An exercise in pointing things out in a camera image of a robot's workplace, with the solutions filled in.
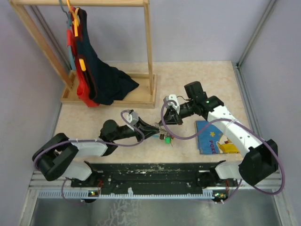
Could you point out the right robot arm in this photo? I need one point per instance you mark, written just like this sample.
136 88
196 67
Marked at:
259 156

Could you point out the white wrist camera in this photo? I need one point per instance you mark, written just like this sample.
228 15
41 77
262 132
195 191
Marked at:
132 118
172 103

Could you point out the yellow hanger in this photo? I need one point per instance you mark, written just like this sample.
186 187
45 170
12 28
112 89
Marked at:
75 33

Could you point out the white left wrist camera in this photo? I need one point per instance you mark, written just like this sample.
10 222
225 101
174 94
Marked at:
132 118

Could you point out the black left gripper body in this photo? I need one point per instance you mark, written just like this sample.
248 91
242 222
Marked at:
138 132

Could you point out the red garment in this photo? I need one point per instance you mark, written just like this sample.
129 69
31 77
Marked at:
83 89

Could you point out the blue yellow booklet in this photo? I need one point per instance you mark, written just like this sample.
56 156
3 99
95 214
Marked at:
213 141

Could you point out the green key tag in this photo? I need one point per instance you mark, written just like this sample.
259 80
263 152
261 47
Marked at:
167 140

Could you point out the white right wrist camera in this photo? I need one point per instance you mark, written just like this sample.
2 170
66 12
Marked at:
172 103

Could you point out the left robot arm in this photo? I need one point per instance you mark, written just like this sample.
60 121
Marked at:
56 157

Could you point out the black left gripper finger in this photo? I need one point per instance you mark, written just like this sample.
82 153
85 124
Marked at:
145 126
148 134

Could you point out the aluminium corner rail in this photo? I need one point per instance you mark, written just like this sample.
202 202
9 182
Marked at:
267 12

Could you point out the wooden clothes rack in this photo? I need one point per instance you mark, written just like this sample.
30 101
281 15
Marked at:
142 97

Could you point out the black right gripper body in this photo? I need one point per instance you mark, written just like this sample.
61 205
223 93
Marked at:
186 109

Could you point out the teal hanger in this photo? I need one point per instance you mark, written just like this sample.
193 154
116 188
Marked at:
69 42

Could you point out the dark navy garment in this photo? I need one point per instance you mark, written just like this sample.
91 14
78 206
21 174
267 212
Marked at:
107 83

